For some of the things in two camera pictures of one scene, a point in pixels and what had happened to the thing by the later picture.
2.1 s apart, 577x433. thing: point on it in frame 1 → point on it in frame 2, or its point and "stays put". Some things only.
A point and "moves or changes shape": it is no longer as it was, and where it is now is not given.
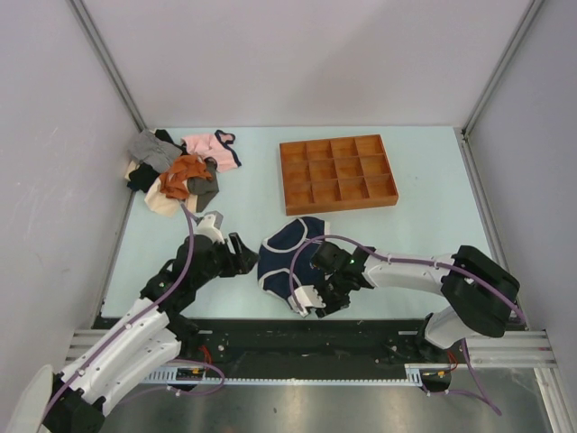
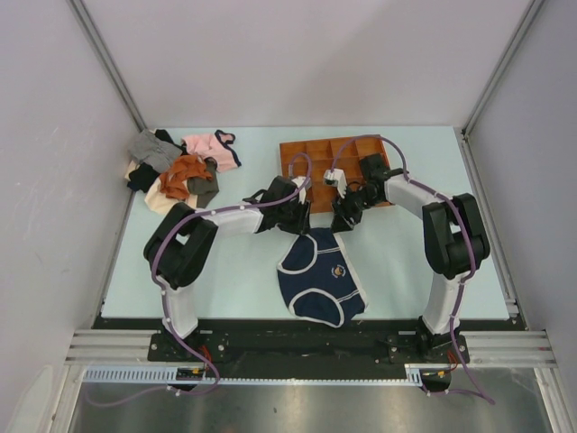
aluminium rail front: (491, 348) stays put
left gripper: (239, 262) → (301, 225)
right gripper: (331, 307) → (343, 208)
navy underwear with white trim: (276, 251) moves or changes shape
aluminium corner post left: (107, 60) stays put
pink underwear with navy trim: (215, 146) stays put
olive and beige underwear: (200, 191) stays put
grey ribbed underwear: (160, 155) stays put
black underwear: (142, 178) stays put
